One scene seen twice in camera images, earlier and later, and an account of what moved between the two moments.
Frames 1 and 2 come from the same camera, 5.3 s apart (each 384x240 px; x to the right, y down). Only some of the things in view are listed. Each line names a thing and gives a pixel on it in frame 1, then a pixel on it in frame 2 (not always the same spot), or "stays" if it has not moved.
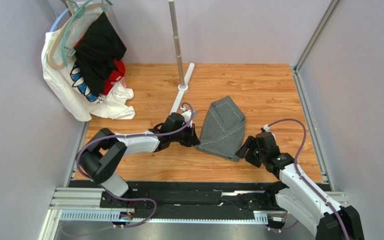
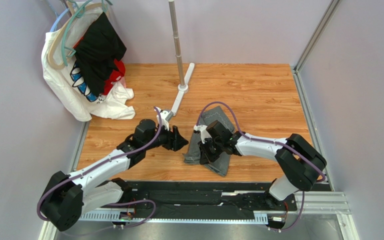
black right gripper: (251, 151) to (208, 148)
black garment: (99, 51) stays
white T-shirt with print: (67, 82) stays
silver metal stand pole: (171, 3) stays
